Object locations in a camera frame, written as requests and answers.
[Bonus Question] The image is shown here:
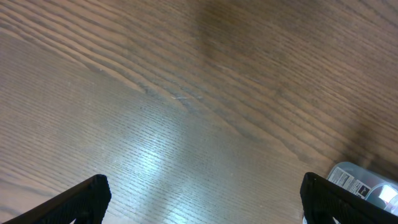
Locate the clear plastic container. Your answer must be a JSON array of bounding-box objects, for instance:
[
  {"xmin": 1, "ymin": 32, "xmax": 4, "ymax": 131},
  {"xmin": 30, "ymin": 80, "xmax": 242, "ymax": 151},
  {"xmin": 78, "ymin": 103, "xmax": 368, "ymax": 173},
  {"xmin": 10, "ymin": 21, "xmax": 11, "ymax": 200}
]
[{"xmin": 327, "ymin": 162, "xmax": 397, "ymax": 216}]

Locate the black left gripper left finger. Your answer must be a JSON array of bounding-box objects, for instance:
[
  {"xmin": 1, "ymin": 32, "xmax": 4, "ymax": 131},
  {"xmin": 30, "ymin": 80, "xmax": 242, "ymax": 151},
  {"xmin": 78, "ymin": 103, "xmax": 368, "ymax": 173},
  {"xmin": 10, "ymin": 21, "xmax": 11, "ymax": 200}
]
[{"xmin": 5, "ymin": 174, "xmax": 111, "ymax": 224}]

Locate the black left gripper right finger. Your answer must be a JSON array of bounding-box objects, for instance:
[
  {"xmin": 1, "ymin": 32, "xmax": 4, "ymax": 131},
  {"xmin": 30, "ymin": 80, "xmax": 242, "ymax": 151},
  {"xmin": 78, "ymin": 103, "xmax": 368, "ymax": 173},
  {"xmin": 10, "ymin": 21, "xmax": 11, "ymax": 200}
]
[{"xmin": 300, "ymin": 172, "xmax": 397, "ymax": 224}]

